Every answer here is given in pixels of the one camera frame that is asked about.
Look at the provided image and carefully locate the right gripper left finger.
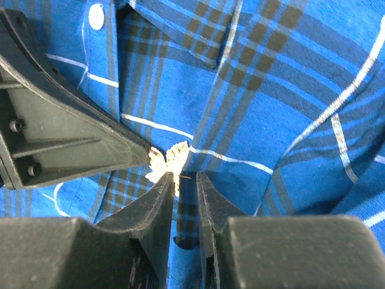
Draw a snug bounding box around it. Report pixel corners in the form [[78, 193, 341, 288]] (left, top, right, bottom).
[[1, 172, 174, 288]]

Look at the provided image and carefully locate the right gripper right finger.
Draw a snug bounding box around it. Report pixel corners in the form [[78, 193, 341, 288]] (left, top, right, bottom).
[[196, 172, 384, 288]]

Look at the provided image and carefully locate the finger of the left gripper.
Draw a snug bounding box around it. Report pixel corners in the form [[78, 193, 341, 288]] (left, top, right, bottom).
[[1, 8, 150, 190]]

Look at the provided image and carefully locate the small gold pink brooch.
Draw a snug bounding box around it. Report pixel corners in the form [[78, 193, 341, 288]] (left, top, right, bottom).
[[145, 141, 190, 197]]

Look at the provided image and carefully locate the blue plaid shirt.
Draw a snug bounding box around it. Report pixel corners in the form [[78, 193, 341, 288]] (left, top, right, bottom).
[[1, 1, 384, 288]]

